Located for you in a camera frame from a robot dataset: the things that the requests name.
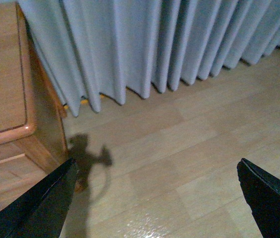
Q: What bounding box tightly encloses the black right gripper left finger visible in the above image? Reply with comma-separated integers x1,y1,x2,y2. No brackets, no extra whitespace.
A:
0,159,77,238

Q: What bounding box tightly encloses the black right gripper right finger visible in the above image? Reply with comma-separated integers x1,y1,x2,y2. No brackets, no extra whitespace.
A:
237,158,280,238

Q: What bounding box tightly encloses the wooden nightstand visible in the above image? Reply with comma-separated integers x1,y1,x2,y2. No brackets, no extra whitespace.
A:
0,1,68,210

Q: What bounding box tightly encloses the light grey curtain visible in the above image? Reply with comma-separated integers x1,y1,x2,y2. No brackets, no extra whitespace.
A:
19,0,280,116

